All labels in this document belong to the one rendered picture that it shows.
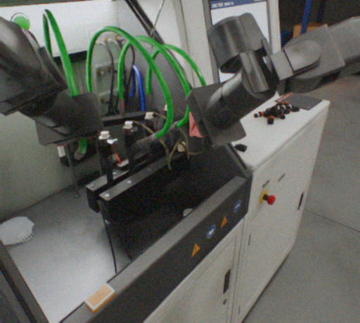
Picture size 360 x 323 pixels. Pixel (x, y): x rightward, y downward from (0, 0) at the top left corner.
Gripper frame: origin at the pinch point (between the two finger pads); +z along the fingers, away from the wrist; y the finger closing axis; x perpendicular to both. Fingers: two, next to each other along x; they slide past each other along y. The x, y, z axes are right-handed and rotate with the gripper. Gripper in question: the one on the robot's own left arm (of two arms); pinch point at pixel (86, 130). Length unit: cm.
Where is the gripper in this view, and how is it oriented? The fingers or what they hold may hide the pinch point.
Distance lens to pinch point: 61.1
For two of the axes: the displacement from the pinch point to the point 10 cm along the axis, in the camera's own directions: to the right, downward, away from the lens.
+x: 2.8, 9.4, -2.0
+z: 0.4, 2.0, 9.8
